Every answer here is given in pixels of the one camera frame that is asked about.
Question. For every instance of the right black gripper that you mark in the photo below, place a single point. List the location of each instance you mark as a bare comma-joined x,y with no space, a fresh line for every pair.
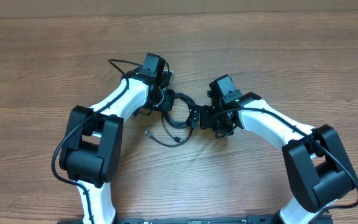
194,116

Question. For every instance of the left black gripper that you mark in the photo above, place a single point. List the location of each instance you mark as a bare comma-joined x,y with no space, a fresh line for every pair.
169,101

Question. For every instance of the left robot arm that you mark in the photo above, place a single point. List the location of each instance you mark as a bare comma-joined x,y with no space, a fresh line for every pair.
91,149

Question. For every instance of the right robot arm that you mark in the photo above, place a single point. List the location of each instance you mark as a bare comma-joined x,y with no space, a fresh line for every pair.
318,168

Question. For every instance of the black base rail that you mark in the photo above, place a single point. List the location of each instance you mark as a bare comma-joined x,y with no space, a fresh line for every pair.
250,219

